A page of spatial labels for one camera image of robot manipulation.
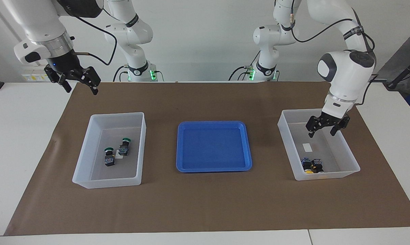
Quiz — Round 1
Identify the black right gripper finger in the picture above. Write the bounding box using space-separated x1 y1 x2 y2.
44 65 72 93
76 66 101 95

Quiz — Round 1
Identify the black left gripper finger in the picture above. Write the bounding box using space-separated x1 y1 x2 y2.
306 116 324 138
330 120 349 136

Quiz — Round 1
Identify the green push button switch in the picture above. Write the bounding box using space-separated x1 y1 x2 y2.
104 147 116 167
118 138 131 157

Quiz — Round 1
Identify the translucent white plastic box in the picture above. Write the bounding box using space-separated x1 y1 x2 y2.
277 108 361 181
72 112 147 189

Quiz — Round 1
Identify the black tripod leg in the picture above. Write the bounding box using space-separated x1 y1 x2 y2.
387 54 410 89

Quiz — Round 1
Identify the blue plastic tray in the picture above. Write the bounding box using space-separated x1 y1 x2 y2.
176 121 253 173

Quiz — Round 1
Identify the brown paper table mat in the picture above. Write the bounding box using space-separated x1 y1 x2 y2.
4 81 410 236

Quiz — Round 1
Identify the grey wall socket strip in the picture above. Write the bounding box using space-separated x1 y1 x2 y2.
22 65 55 82

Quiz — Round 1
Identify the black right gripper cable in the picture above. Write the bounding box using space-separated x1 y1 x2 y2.
69 14 118 66

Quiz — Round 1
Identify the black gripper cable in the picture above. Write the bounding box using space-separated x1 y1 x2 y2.
290 10 379 106
69 14 118 66

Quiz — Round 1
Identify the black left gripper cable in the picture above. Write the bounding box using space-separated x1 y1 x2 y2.
290 10 379 106

